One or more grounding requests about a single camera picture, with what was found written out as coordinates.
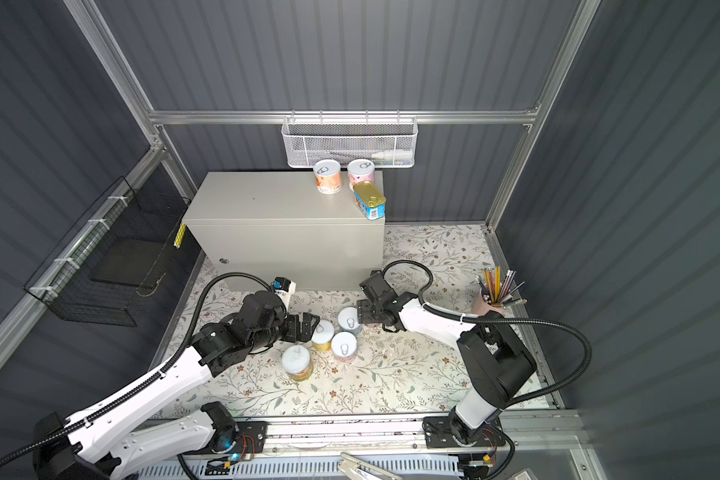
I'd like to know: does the gold rectangular tin can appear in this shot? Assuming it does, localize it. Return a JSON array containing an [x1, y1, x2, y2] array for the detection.
[[353, 181, 386, 221]]

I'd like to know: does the teal can pull tab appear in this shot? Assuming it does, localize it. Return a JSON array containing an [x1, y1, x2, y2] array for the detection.
[[337, 307, 362, 335]]

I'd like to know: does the green orange can plastic lid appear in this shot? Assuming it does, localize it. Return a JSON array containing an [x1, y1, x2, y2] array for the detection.
[[281, 345, 313, 381]]

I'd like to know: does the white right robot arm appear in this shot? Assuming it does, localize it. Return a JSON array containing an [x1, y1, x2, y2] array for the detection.
[[358, 260, 593, 445]]

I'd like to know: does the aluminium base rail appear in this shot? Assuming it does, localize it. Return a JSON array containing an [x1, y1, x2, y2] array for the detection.
[[95, 410, 583, 463]]

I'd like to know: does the orange can pull tab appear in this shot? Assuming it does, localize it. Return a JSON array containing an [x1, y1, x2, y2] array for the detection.
[[313, 159, 343, 195]]

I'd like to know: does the black wire mesh basket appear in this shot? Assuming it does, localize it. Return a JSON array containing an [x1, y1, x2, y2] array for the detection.
[[24, 182, 200, 328]]

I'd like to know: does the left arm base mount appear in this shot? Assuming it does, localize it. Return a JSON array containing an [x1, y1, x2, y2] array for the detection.
[[185, 421, 269, 461]]

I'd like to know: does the yellow can pull tab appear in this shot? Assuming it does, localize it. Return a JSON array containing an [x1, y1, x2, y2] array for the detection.
[[311, 320, 335, 351]]

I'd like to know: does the pencils bundle in cup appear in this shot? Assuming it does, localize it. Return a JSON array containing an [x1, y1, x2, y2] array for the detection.
[[477, 266, 527, 308]]

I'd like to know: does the grey metal cabinet box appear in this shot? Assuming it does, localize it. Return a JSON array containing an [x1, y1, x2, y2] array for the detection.
[[183, 171, 385, 291]]

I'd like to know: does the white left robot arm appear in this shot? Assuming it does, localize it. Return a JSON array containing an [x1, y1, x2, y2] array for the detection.
[[0, 276, 320, 479]]

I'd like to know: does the black pad in basket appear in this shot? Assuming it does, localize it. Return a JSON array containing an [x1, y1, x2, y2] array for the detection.
[[90, 238, 163, 291]]

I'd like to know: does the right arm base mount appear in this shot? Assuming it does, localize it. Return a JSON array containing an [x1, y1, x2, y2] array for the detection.
[[422, 416, 507, 450]]

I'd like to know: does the pink white can pull tab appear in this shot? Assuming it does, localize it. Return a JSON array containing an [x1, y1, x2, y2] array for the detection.
[[347, 159, 375, 189]]

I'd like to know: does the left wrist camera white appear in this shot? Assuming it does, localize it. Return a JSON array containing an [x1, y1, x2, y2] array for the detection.
[[272, 277, 296, 310]]

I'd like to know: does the pink pencil cup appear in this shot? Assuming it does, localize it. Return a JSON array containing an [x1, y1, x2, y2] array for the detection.
[[471, 295, 506, 317]]

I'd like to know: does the white wire mesh basket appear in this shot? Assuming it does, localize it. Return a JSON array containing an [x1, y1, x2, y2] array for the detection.
[[281, 119, 419, 169]]

